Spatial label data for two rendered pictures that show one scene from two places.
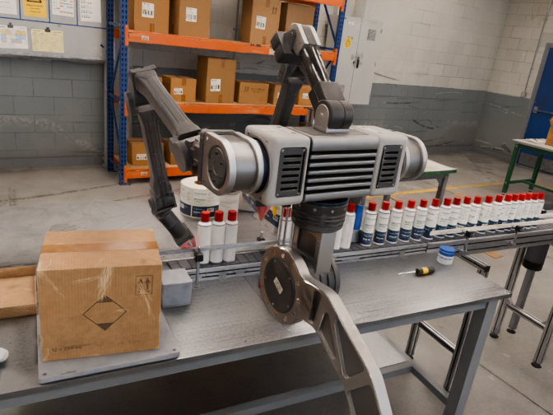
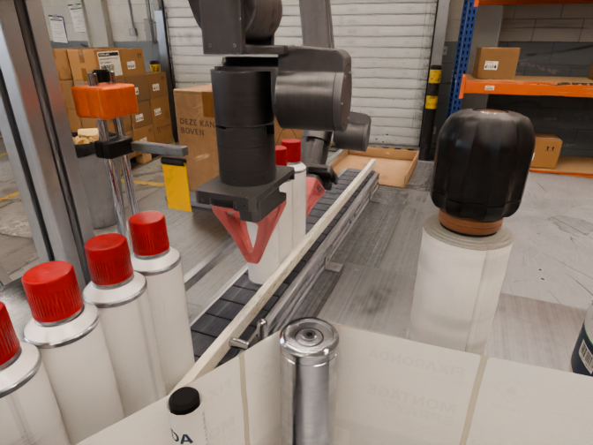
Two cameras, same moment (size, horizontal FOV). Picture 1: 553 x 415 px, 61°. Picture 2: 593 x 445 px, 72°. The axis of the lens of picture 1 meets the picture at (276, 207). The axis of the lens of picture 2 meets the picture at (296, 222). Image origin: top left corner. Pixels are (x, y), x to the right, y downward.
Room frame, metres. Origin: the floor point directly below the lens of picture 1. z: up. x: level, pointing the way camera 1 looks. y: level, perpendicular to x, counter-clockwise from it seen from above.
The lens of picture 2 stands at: (2.14, -0.16, 1.24)
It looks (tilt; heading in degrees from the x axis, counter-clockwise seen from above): 25 degrees down; 140
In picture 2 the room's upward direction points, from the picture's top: straight up
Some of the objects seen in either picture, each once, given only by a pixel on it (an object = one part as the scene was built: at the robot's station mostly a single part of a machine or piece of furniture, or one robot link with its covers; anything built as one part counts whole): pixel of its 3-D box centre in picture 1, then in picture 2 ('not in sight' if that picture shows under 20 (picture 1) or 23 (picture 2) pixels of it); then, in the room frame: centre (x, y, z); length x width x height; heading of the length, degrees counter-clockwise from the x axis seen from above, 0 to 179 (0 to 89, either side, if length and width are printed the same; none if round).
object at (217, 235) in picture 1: (217, 236); (277, 209); (1.65, 0.21, 0.98); 0.05 x 0.05 x 0.20
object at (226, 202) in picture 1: (229, 198); (461, 257); (1.96, 0.21, 1.03); 0.09 x 0.09 x 0.30
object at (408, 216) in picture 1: (407, 221); not in sight; (2.09, -0.62, 0.98); 0.05 x 0.05 x 0.20
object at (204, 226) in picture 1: (203, 237); (291, 199); (1.63, 0.26, 0.98); 0.05 x 0.05 x 0.20
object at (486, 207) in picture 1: (484, 214); not in sight; (2.34, -1.07, 0.98); 0.05 x 0.05 x 0.20
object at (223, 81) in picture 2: not in sight; (249, 96); (1.81, 0.06, 1.19); 0.07 x 0.06 x 0.07; 34
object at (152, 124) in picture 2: not in sight; (106, 108); (-2.48, 1.08, 0.57); 1.20 x 0.85 x 1.14; 127
